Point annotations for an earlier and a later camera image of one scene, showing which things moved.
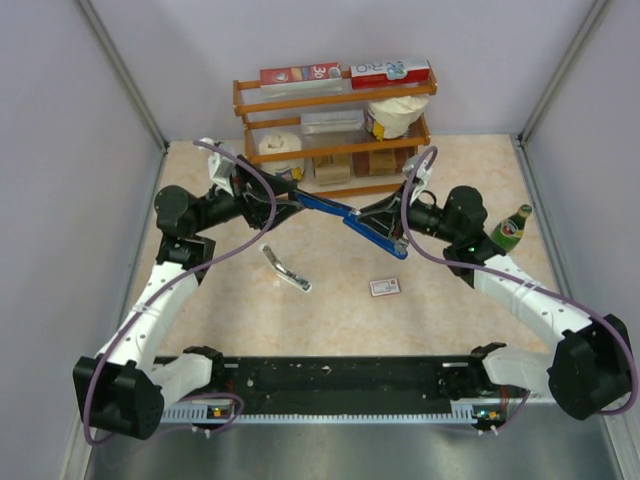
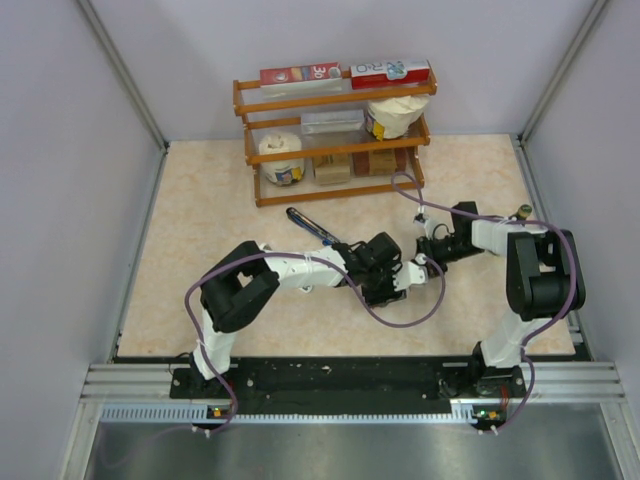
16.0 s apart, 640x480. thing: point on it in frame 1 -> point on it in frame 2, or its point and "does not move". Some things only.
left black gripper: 254,201 -> 382,297
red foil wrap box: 300,73 does not move
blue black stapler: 379,223 -> 307,224
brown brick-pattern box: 375,163 does not move
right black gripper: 386,216 -> 425,245
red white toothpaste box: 386,74 does not move
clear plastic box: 336,128 does not move
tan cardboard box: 332,169 does not move
